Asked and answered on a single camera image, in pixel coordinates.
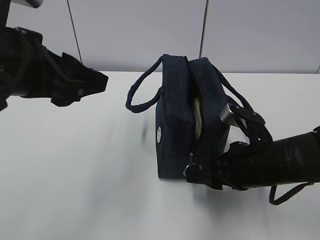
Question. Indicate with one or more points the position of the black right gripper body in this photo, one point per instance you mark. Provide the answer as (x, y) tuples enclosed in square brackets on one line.
[(242, 167)]

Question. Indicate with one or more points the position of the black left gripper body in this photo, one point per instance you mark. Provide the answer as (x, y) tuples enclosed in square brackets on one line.
[(49, 75)]

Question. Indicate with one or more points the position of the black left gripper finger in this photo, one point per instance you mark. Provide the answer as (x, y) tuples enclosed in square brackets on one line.
[(87, 80)]

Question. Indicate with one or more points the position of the green lid glass food container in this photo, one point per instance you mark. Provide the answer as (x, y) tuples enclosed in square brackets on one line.
[(196, 108)]

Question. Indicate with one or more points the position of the dark blue lunch bag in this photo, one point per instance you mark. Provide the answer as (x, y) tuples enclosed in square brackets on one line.
[(182, 81)]

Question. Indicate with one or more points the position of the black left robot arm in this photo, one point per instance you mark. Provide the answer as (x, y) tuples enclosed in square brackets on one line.
[(14, 56)]

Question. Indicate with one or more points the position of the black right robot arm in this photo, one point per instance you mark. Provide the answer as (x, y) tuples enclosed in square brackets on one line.
[(294, 159)]

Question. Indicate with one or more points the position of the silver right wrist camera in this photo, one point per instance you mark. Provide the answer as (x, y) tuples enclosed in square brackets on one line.
[(250, 123)]

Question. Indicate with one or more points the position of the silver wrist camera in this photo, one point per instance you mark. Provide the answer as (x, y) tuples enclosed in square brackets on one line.
[(250, 123), (29, 3)]

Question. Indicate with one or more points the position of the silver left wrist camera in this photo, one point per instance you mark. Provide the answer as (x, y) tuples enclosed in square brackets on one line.
[(29, 3)]

